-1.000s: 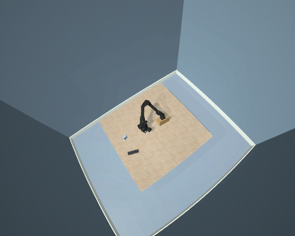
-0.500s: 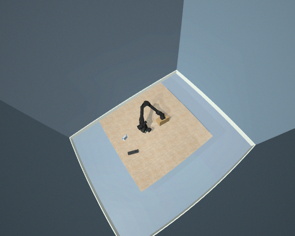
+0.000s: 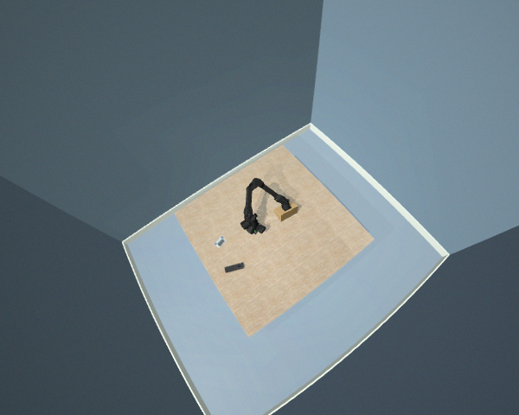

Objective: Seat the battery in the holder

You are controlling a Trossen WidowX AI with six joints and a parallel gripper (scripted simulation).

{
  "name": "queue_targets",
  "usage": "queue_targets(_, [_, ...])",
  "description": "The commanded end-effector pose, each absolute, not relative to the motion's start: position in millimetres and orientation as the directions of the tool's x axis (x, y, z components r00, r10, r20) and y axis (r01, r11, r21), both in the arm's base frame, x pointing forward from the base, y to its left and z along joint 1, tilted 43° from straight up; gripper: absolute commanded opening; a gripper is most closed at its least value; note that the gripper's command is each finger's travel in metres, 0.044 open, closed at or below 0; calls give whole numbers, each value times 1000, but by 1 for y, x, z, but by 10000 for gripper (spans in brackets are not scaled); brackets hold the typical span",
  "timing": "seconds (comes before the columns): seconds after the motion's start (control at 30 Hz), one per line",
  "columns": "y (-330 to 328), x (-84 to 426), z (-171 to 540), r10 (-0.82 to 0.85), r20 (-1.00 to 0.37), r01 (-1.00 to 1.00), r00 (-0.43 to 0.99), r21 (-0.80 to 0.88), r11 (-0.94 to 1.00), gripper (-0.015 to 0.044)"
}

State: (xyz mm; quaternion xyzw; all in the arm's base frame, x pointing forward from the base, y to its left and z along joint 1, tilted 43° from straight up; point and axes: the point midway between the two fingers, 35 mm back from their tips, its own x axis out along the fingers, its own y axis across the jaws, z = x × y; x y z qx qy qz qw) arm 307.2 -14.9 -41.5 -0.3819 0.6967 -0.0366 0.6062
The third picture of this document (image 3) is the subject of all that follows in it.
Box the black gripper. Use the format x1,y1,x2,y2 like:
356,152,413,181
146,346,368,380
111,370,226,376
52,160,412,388
250,221,266,233

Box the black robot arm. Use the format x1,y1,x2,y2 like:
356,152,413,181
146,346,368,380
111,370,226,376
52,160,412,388
240,178,292,234

